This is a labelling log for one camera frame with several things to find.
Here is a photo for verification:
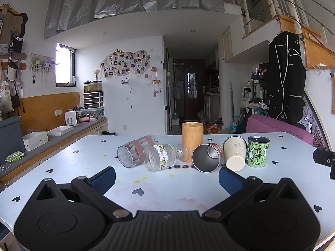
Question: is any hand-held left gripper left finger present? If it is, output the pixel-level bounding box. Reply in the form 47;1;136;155
26;166;133;219

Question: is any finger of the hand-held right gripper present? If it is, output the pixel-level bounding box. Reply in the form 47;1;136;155
313;149;335;180

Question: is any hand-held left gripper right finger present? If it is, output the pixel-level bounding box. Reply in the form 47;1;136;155
203;166;310;220

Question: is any white paper cup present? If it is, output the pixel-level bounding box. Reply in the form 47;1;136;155
223;136;247;172

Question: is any steel cup red sleeve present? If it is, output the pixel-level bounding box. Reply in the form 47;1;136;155
192;143;224;173

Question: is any clear glass cup brown band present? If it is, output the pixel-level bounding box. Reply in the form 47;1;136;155
117;134;159;168

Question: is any green printed cup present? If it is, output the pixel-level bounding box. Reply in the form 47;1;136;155
245;136;270;168

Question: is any bamboo cup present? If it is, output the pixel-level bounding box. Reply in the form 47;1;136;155
181;122;204;164

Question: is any ribbed glass cup yellow print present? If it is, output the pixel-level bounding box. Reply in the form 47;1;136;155
143;144;176;173

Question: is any red snack box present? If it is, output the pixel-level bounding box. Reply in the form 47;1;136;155
206;121;223;134

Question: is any clear stemmed glass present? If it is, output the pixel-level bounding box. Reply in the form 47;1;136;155
176;143;191;161

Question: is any pink chair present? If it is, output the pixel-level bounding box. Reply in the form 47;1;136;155
246;114;314;145

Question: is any grey-topped side cabinet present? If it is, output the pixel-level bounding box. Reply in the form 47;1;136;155
0;118;108;190

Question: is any flat white tray box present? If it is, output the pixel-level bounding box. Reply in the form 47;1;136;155
47;126;75;136

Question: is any small white appliance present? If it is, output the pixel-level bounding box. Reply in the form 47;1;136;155
64;110;79;126

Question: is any washing machine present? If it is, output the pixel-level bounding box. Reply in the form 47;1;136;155
203;95;220;121

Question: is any open white box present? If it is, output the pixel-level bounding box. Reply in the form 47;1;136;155
22;131;49;151

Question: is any dark drawer unit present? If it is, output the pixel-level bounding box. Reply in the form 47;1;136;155
83;91;104;110

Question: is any black jacket white trim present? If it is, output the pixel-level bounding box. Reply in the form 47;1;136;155
267;31;307;124

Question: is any green packet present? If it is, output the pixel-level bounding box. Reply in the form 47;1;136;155
5;151;25;163

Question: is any dark wooden door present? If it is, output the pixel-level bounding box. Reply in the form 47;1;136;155
184;59;206;121

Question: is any black shelf rack with bottles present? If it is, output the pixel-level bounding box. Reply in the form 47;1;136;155
240;67;270;111

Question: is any glass fish tank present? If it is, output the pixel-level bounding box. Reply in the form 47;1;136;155
83;80;103;94

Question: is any grey storage box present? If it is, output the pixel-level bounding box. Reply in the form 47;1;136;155
0;116;24;164

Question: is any cloud-shaped photo board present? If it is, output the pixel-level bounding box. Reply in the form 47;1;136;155
100;49;152;78

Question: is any window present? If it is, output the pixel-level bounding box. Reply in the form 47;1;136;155
55;42;77;87

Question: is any beige canvas tote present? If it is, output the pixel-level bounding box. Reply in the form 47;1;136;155
0;81;15;115

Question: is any white hanging bag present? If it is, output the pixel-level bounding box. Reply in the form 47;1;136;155
7;60;20;82

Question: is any black hanging bag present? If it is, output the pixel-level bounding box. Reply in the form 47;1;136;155
12;36;24;53

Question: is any wooden wall hanger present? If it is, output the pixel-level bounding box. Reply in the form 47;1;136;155
151;67;161;98

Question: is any white macrame wall hanging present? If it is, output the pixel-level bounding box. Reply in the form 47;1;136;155
28;52;55;85

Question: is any white wall cabinet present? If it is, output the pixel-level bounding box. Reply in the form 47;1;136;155
222;27;233;61

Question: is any wooden wall coat rack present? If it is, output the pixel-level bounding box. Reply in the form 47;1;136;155
0;3;28;72

